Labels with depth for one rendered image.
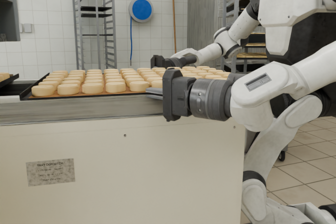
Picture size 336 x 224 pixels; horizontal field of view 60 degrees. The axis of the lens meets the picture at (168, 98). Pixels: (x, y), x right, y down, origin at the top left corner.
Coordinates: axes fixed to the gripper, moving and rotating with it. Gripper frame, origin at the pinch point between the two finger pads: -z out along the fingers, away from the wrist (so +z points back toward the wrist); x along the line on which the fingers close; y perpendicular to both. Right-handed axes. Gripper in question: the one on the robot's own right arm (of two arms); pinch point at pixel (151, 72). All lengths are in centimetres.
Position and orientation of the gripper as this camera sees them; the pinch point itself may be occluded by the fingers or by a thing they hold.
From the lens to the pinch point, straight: 111.8
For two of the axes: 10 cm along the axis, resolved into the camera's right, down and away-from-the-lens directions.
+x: -0.1, -9.8, -2.2
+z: 5.3, -1.9, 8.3
